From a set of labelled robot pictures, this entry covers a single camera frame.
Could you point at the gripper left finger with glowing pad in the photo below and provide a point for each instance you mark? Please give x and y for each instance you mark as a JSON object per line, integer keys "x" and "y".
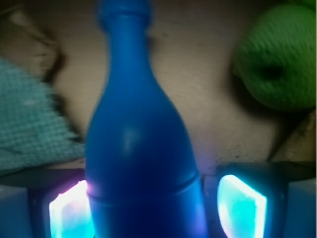
{"x": 45, "y": 203}

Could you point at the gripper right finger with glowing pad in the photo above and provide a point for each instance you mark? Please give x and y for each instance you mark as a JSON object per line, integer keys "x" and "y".
{"x": 262, "y": 200}

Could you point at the blue plastic bottle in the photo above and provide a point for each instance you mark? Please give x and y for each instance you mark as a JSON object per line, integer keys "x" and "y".
{"x": 140, "y": 168}

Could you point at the teal microfiber cloth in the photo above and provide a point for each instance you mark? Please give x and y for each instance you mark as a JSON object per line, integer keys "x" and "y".
{"x": 32, "y": 131}

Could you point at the green knitted ball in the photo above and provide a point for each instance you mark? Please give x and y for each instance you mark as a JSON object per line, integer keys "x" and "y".
{"x": 277, "y": 58}

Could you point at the brown paper bag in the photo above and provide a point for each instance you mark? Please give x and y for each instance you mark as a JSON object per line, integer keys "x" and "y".
{"x": 191, "y": 44}

